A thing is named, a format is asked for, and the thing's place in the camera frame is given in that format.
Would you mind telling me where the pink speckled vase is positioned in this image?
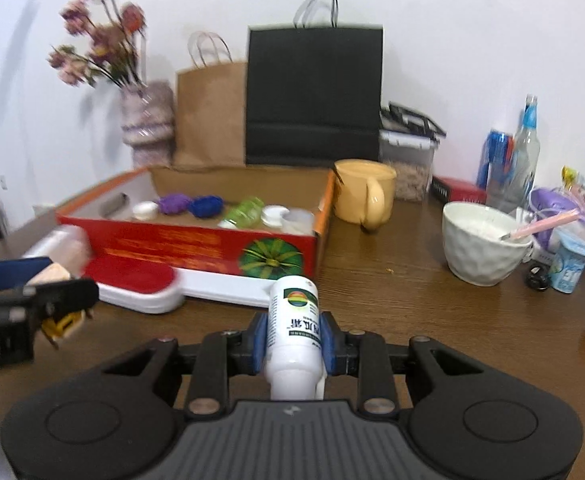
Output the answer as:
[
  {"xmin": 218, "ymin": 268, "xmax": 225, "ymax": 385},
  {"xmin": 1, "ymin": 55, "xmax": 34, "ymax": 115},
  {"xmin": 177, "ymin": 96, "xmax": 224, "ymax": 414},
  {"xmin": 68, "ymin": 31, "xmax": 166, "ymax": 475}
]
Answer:
[{"xmin": 121, "ymin": 81, "xmax": 176, "ymax": 168}]

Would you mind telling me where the blue ball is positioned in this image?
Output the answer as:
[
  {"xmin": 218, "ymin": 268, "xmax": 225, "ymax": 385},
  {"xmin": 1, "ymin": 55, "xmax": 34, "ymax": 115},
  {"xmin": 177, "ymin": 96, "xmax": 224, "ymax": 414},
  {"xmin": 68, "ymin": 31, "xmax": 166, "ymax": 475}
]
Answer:
[{"xmin": 190, "ymin": 196, "xmax": 226, "ymax": 220}]

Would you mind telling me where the black paper bag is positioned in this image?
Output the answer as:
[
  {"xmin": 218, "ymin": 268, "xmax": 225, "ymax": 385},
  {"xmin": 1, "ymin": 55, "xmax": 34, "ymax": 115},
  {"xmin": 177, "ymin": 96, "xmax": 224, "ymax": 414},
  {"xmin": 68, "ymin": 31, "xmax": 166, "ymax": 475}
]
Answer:
[{"xmin": 245, "ymin": 0, "xmax": 384, "ymax": 166}]

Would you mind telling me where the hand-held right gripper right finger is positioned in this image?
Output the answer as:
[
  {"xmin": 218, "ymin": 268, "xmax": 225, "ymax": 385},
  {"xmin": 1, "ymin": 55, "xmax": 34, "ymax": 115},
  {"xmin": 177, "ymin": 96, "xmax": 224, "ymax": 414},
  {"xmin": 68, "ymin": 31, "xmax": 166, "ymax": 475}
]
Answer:
[{"xmin": 321, "ymin": 311, "xmax": 486, "ymax": 419}]

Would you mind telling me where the clear bottle blue cap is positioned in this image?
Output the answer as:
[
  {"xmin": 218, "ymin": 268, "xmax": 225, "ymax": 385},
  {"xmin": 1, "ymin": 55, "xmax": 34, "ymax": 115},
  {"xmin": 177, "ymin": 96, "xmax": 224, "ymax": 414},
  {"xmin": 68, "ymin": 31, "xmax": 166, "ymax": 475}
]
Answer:
[{"xmin": 487, "ymin": 94, "xmax": 541, "ymax": 216}]

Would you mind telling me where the purple ball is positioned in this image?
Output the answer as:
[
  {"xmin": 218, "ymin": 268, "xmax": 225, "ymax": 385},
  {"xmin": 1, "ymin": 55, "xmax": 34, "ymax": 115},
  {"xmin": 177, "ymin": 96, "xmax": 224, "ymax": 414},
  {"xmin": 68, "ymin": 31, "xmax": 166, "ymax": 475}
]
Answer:
[{"xmin": 157, "ymin": 194, "xmax": 193, "ymax": 216}]

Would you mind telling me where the white tray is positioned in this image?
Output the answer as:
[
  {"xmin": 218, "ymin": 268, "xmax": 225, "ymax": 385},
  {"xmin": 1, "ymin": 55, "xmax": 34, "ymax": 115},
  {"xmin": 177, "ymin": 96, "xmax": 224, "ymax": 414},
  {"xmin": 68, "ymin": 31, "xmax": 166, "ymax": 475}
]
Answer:
[{"xmin": 22, "ymin": 240, "xmax": 276, "ymax": 316}]

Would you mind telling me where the clear plastic cup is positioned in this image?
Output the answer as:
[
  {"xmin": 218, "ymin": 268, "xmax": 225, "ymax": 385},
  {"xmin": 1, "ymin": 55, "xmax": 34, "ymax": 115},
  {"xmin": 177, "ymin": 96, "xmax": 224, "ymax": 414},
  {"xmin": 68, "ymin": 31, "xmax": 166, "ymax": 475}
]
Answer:
[{"xmin": 280, "ymin": 210, "xmax": 316, "ymax": 236}]

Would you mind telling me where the clear container black lid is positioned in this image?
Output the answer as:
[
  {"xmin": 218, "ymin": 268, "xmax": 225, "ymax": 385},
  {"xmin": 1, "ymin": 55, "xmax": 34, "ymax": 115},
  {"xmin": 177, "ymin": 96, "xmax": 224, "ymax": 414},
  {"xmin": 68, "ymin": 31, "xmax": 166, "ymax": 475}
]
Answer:
[{"xmin": 379, "ymin": 101, "xmax": 446, "ymax": 203}]

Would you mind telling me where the pink spoon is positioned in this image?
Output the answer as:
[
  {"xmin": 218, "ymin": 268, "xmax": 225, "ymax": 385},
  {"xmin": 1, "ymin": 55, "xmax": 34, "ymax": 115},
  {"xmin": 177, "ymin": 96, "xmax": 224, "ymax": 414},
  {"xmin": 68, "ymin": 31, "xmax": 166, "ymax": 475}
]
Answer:
[{"xmin": 500, "ymin": 210, "xmax": 581, "ymax": 242}]

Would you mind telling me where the yogurt cup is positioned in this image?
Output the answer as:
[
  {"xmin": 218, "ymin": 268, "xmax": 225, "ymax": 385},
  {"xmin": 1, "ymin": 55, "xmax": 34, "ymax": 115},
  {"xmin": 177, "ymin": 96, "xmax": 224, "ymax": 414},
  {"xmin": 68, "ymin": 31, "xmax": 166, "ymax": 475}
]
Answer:
[{"xmin": 547, "ymin": 230, "xmax": 585, "ymax": 293}]

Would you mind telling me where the red cardboard box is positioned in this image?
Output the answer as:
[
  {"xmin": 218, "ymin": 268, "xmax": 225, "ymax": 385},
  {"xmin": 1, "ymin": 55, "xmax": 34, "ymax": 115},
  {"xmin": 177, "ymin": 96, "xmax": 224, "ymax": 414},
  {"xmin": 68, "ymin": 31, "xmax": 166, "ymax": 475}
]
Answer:
[{"xmin": 56, "ymin": 166, "xmax": 335, "ymax": 281}]

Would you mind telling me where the dried pink flower bouquet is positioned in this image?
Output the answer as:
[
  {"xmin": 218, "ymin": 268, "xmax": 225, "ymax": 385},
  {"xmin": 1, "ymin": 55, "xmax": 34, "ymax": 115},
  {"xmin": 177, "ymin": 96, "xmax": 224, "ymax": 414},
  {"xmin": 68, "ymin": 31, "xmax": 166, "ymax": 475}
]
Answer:
[{"xmin": 47, "ymin": 0, "xmax": 148, "ymax": 89}]

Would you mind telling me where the small red box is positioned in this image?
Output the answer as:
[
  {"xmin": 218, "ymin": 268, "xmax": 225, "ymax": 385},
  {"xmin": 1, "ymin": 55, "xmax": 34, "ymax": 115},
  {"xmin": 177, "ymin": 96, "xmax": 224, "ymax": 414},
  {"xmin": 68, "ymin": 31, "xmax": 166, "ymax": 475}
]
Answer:
[{"xmin": 431, "ymin": 176, "xmax": 488, "ymax": 206}]

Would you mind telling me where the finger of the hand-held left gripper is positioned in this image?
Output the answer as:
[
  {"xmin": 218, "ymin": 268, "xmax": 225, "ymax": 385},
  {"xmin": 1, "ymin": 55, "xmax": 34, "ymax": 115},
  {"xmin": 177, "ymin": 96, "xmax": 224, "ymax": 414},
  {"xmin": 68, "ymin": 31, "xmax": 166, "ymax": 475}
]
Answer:
[
  {"xmin": 0, "ymin": 257, "xmax": 54, "ymax": 292},
  {"xmin": 0, "ymin": 278, "xmax": 99, "ymax": 334}
]

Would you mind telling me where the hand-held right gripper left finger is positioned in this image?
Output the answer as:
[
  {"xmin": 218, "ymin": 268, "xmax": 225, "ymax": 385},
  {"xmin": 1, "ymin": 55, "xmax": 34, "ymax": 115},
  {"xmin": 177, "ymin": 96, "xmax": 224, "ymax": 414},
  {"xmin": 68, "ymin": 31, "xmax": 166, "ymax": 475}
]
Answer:
[{"xmin": 100, "ymin": 311, "xmax": 269, "ymax": 420}]

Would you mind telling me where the small black object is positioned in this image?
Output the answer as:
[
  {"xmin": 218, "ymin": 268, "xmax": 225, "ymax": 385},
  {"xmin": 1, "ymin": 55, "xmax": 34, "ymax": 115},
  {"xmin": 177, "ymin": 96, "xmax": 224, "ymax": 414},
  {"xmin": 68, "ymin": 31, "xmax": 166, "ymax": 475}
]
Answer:
[{"xmin": 525, "ymin": 266, "xmax": 548, "ymax": 291}]

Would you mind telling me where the brown paper bag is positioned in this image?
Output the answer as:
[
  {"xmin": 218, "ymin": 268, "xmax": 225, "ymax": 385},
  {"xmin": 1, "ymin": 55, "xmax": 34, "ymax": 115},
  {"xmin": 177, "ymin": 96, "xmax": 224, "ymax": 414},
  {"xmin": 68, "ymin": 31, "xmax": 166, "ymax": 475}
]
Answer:
[{"xmin": 174, "ymin": 31, "xmax": 248, "ymax": 168}]

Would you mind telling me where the small yellow object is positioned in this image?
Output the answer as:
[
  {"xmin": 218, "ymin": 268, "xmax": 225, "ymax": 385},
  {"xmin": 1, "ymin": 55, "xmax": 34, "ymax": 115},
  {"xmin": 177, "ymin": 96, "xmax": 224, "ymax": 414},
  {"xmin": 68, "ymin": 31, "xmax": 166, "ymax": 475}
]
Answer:
[{"xmin": 40, "ymin": 311, "xmax": 86, "ymax": 349}]

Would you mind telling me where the yellow mug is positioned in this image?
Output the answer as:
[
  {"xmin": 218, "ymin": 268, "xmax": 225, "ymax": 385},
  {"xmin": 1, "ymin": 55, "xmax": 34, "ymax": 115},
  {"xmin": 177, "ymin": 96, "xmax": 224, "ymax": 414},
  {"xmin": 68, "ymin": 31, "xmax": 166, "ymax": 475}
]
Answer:
[{"xmin": 333, "ymin": 158, "xmax": 397, "ymax": 228}]

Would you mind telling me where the green clear plastic item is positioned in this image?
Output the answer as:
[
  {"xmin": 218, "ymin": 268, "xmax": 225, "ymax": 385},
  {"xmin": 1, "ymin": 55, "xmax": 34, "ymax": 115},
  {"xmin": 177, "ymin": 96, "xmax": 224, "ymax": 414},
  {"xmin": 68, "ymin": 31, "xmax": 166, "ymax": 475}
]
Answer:
[{"xmin": 217, "ymin": 196, "xmax": 266, "ymax": 229}]

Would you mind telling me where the white pill bottle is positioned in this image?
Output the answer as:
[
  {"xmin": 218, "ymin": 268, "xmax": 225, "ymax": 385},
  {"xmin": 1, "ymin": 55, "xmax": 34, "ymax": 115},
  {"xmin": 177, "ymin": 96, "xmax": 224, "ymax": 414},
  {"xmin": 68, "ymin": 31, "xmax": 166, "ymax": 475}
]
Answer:
[{"xmin": 264, "ymin": 275, "xmax": 323, "ymax": 401}]

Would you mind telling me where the blue drink can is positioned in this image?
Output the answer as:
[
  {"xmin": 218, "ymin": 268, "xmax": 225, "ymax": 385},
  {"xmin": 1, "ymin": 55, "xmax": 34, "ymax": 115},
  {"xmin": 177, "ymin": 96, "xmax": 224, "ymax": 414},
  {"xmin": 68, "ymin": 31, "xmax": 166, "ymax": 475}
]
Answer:
[{"xmin": 477, "ymin": 129, "xmax": 514, "ymax": 191}]

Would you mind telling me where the white bowl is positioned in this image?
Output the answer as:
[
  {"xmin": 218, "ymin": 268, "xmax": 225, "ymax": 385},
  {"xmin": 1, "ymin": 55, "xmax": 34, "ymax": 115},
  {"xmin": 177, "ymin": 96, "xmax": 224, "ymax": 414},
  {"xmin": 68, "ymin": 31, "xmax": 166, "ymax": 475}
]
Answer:
[{"xmin": 441, "ymin": 201, "xmax": 533, "ymax": 287}]

